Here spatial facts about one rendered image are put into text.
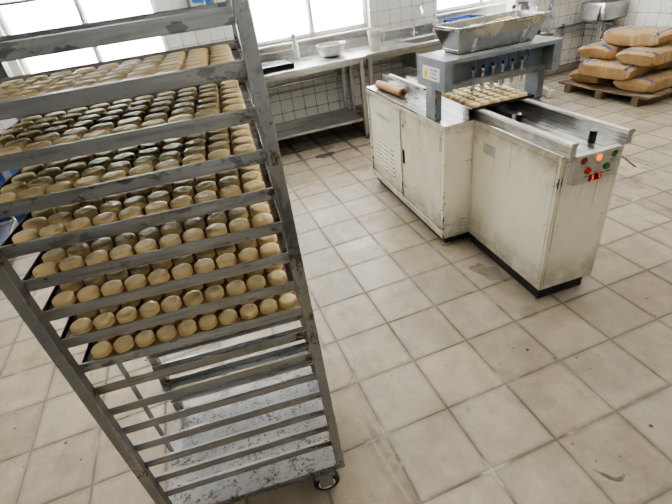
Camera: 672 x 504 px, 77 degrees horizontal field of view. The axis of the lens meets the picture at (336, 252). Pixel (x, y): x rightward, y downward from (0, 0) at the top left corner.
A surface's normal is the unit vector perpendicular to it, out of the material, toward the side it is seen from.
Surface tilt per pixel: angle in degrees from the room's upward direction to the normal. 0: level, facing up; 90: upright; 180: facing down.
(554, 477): 0
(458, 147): 90
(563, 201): 90
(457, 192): 90
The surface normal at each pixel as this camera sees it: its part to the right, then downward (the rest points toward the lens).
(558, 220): 0.29, 0.50
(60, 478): -0.13, -0.83
